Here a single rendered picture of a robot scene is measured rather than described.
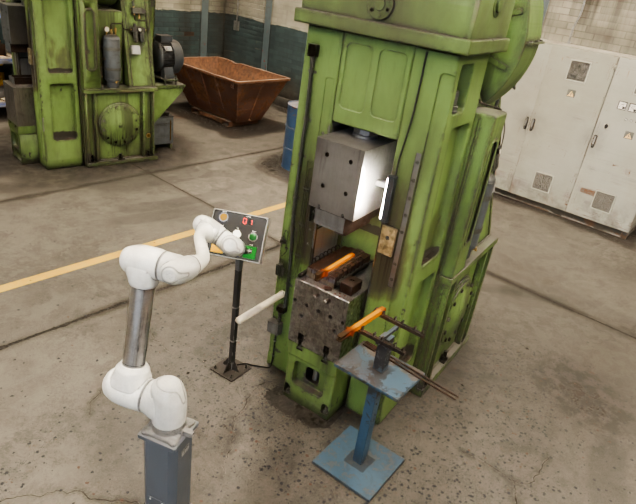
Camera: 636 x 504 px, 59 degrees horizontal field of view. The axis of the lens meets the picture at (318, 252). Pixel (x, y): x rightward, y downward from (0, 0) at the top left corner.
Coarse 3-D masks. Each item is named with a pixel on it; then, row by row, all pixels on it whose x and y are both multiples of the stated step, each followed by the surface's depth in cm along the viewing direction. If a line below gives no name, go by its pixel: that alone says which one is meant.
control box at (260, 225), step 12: (216, 216) 340; (228, 216) 339; (240, 216) 339; (252, 216) 338; (228, 228) 339; (240, 228) 338; (252, 228) 338; (264, 228) 337; (264, 240) 338; (216, 252) 339
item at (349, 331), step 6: (372, 312) 300; (378, 312) 300; (366, 318) 294; (372, 318) 296; (354, 324) 287; (360, 324) 288; (348, 330) 281; (354, 330) 282; (342, 336) 276; (348, 336) 281
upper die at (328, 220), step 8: (320, 216) 318; (328, 216) 315; (336, 216) 312; (368, 216) 334; (320, 224) 320; (328, 224) 317; (336, 224) 314; (344, 224) 311; (352, 224) 320; (360, 224) 329; (344, 232) 315
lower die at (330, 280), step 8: (344, 248) 364; (352, 248) 364; (328, 256) 351; (336, 256) 350; (360, 256) 354; (368, 256) 356; (312, 264) 339; (320, 264) 338; (328, 264) 340; (344, 264) 342; (352, 264) 343; (360, 264) 350; (368, 264) 361; (312, 272) 335; (328, 272) 329; (344, 272) 334; (320, 280) 333; (328, 280) 330; (336, 280) 329
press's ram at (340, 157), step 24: (336, 144) 297; (360, 144) 299; (384, 144) 306; (336, 168) 302; (360, 168) 294; (384, 168) 316; (312, 192) 316; (336, 192) 307; (360, 192) 302; (384, 192) 329; (360, 216) 313
